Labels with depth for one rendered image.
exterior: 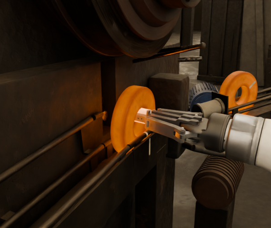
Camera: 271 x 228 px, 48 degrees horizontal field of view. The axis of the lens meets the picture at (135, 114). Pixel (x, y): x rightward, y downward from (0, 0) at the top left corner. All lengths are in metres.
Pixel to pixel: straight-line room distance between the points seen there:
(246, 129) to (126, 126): 0.23
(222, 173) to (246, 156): 0.36
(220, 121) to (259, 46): 2.74
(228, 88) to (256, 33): 2.31
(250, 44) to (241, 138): 2.82
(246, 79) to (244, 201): 0.91
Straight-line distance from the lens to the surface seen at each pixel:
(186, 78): 0.87
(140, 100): 0.65
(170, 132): 0.60
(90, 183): 0.52
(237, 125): 0.58
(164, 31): 0.66
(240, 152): 0.58
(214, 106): 1.01
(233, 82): 1.04
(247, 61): 3.39
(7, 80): 0.49
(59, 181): 0.56
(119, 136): 0.62
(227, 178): 0.94
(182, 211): 1.68
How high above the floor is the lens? 0.96
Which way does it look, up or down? 18 degrees down
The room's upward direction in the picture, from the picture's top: straight up
